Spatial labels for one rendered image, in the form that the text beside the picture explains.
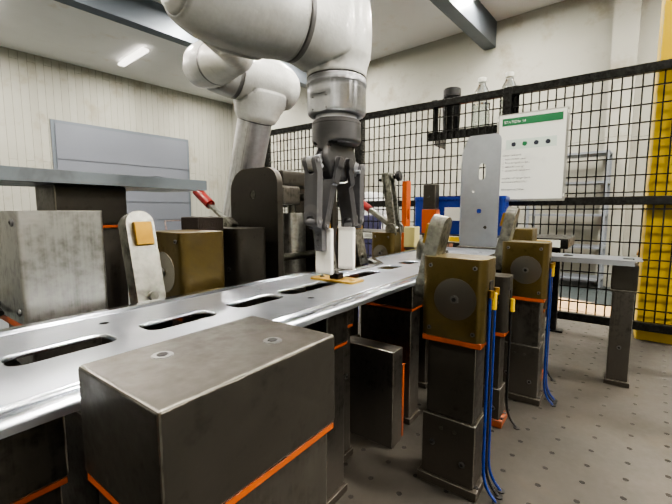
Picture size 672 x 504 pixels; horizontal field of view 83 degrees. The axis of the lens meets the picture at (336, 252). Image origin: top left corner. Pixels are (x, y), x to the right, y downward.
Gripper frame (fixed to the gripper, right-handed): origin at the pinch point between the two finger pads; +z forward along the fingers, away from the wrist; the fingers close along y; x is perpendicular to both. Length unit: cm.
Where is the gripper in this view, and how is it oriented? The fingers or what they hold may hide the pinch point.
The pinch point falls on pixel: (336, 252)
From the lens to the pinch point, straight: 60.1
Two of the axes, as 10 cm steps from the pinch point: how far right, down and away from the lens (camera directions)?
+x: 8.1, 0.7, -5.9
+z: 0.0, 9.9, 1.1
